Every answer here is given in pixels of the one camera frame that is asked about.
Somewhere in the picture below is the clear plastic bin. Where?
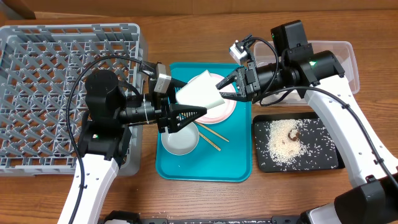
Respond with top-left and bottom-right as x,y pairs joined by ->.
254,40 -> 360,106

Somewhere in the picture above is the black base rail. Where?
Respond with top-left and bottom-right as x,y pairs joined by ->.
102,211 -> 301,224

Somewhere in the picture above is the wooden chopstick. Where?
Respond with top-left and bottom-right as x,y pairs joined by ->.
195,121 -> 229,142
199,132 -> 221,151

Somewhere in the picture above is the brown food scrap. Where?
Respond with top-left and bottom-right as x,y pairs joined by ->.
288,129 -> 300,141

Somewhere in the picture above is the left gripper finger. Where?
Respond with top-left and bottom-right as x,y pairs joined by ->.
169,78 -> 187,93
167,104 -> 207,133

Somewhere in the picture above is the white rice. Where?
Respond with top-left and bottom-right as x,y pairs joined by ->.
259,118 -> 338,170

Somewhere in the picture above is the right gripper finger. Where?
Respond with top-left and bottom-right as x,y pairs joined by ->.
220,92 -> 249,102
216,67 -> 246,90

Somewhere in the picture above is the large white plate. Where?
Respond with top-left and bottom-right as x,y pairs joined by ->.
197,73 -> 236,124

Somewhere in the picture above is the white cup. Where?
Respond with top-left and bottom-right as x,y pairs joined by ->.
175,70 -> 224,109

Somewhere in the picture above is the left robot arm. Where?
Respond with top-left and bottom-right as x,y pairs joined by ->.
58,70 -> 207,223

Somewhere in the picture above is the grey bowl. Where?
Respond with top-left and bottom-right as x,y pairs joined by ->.
160,123 -> 200,156

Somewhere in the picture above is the teal plastic tray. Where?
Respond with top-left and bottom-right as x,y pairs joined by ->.
155,62 -> 252,183

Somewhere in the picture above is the black waste tray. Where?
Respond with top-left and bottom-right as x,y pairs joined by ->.
252,111 -> 346,174

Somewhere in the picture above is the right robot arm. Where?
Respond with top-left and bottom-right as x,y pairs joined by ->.
217,21 -> 397,223

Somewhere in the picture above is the grey dishwasher rack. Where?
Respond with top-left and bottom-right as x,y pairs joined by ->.
1,23 -> 147,176

